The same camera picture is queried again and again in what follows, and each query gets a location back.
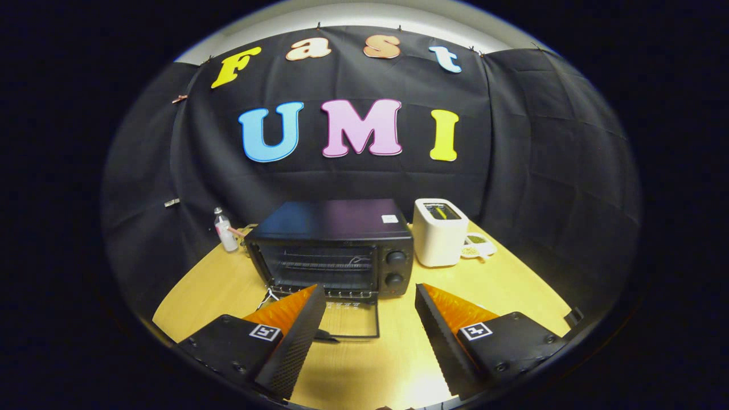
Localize small clear plastic bottle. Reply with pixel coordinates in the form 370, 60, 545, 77
214, 207, 239, 253

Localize white dish with green beans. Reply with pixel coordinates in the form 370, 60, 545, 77
460, 232, 498, 260

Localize black backdrop cloth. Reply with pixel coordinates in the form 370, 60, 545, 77
101, 26, 643, 337

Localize black toaster oven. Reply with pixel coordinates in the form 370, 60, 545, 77
244, 198, 415, 343

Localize white pop-up toaster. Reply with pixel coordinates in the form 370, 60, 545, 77
412, 198, 469, 268

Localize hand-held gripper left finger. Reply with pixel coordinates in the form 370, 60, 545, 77
178, 284, 327, 401

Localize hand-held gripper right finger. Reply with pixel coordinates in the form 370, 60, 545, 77
415, 283, 568, 400

